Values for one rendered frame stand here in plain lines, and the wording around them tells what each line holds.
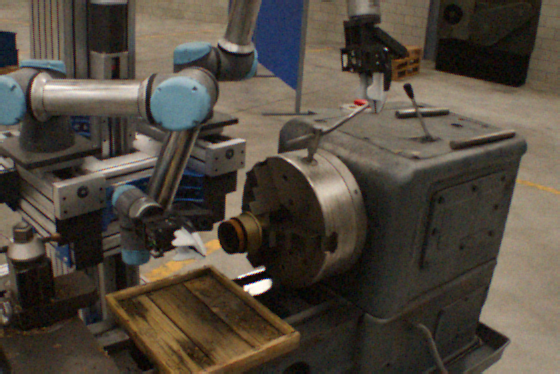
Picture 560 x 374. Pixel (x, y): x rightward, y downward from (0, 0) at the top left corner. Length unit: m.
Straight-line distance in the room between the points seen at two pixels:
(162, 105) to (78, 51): 0.58
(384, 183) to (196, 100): 0.45
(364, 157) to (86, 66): 0.88
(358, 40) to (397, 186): 0.33
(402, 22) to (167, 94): 11.03
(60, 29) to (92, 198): 0.52
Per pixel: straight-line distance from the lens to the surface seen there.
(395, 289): 1.40
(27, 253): 1.12
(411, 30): 12.08
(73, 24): 1.76
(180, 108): 1.24
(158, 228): 1.23
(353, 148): 1.39
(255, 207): 1.30
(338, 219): 1.25
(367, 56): 1.26
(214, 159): 1.72
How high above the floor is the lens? 1.66
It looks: 22 degrees down
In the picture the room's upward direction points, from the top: 4 degrees clockwise
